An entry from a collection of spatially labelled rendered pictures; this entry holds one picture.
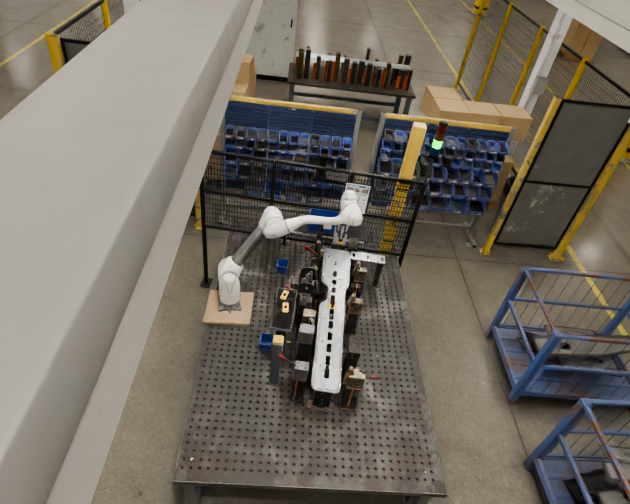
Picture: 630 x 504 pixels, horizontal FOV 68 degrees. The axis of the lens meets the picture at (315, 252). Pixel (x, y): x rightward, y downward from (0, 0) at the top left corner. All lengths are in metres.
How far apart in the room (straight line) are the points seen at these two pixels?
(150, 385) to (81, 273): 4.01
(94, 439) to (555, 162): 5.52
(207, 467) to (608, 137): 4.84
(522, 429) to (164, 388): 3.04
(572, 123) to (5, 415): 5.41
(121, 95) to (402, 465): 2.98
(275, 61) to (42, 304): 9.52
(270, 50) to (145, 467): 7.67
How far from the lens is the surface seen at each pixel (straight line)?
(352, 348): 3.17
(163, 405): 4.11
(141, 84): 0.41
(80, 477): 0.27
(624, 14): 1.11
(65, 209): 0.27
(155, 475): 3.86
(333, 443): 3.18
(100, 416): 0.28
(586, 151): 5.73
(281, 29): 9.52
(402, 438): 3.29
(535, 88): 7.37
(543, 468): 4.23
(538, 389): 4.70
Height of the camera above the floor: 3.48
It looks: 40 degrees down
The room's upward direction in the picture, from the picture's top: 9 degrees clockwise
